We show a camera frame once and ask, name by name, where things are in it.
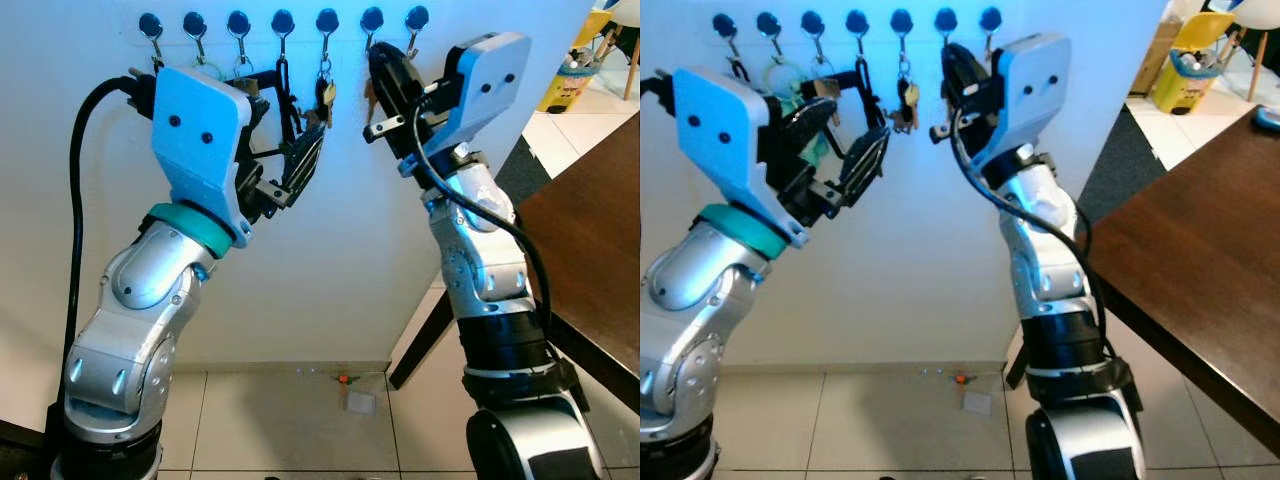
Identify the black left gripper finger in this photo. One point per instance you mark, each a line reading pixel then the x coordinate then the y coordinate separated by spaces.
pixel 808 122
pixel 252 118
pixel 866 162
pixel 308 160

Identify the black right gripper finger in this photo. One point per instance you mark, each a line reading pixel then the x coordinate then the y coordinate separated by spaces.
pixel 982 70
pixel 955 78
pixel 386 80
pixel 412 72

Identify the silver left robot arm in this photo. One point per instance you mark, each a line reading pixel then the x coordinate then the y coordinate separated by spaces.
pixel 690 290
pixel 140 285

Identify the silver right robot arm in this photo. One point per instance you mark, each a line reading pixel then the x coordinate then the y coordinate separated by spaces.
pixel 485 250
pixel 1045 250

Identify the single brass key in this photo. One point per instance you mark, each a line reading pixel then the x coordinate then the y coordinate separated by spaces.
pixel 370 102

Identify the key bunch with dark heads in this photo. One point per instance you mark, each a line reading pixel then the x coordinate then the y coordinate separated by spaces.
pixel 325 96
pixel 905 100

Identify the dark grey floor mat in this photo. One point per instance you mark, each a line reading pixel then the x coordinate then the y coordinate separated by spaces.
pixel 1110 170
pixel 522 172

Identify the yellow bin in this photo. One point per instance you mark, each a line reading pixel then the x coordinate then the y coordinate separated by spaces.
pixel 1190 85
pixel 568 85

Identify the brown cardboard box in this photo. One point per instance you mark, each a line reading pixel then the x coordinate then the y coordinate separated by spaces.
pixel 1155 60

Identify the dark brown wooden table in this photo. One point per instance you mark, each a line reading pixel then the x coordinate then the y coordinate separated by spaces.
pixel 1190 240
pixel 600 230

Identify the white chair with wooden legs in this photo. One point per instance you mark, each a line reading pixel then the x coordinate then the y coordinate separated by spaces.
pixel 1258 12
pixel 626 12

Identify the dark slanted table leg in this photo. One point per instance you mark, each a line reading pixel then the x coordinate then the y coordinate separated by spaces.
pixel 1017 368
pixel 420 345

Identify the blue key tag white label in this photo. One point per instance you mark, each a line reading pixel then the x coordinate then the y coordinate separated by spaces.
pixel 1268 119

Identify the dark blue wall hook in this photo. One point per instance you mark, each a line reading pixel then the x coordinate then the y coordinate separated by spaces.
pixel 724 23
pixel 417 17
pixel 238 21
pixel 857 21
pixel 901 20
pixel 150 22
pixel 283 20
pixel 990 18
pixel 372 18
pixel 945 19
pixel 812 22
pixel 194 22
pixel 327 19
pixel 768 22

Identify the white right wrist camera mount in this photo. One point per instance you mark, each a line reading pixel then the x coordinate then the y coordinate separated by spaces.
pixel 1035 90
pixel 490 90

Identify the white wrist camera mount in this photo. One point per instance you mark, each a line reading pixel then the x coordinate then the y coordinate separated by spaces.
pixel 490 90
pixel 1035 90
pixel 720 140
pixel 195 140

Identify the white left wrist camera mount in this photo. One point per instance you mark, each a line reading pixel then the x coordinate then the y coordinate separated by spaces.
pixel 720 140
pixel 195 140

